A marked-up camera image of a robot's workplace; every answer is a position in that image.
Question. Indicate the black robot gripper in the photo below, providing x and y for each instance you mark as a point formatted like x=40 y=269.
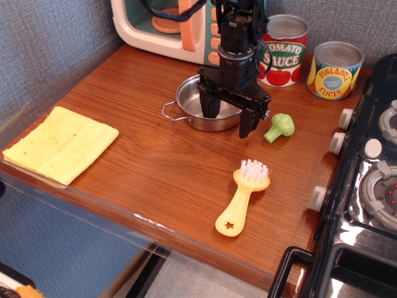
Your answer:
x=235 y=82

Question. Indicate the stainless steel pot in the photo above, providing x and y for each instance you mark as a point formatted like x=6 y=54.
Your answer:
x=187 y=98

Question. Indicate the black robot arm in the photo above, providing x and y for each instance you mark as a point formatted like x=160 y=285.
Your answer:
x=241 y=25

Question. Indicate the green toy broccoli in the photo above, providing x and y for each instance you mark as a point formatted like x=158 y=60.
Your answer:
x=282 y=124

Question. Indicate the yellow dish brush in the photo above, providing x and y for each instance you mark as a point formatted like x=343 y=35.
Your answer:
x=252 y=176

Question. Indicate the tomato sauce can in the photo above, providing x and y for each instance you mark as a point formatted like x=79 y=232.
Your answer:
x=286 y=37

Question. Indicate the pineapple slices can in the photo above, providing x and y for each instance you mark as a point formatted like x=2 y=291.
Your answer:
x=334 y=70

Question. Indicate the teal toy microwave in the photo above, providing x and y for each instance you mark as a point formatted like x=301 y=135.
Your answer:
x=195 y=40

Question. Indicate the yellow folded cloth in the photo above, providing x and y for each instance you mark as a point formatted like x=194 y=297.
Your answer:
x=62 y=147

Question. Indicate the black toy stove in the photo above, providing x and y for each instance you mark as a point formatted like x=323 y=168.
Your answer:
x=355 y=252

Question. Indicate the clear acrylic barrier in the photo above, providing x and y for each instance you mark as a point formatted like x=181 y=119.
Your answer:
x=163 y=180

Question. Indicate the orange object at corner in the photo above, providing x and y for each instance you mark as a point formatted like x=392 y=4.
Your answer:
x=28 y=292

